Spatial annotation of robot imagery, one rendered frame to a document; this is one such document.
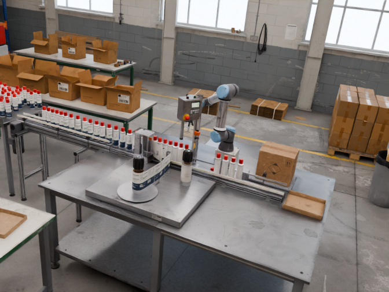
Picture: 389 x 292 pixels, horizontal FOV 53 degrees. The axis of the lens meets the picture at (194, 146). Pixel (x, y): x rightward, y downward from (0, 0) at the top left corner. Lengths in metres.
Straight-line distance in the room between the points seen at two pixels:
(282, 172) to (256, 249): 0.93
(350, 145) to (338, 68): 2.40
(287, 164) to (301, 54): 5.34
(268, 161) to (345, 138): 3.22
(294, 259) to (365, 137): 4.05
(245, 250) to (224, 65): 6.58
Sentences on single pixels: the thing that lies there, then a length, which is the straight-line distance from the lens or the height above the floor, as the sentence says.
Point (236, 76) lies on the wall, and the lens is 8.80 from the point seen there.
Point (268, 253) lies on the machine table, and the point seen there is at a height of 0.83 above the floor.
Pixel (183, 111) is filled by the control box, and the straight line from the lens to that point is 3.25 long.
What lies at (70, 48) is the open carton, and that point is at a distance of 7.68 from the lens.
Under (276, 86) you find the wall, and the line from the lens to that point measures 8.66.
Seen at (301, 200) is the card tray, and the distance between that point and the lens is 3.30.
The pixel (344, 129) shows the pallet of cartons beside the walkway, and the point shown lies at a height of 0.45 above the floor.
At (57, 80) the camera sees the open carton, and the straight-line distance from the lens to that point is 5.36.
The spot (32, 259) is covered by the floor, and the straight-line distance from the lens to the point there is 3.86.
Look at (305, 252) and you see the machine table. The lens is 2.75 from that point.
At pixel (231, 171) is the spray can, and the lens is 3.24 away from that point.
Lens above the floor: 2.44
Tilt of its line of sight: 24 degrees down
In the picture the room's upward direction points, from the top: 6 degrees clockwise
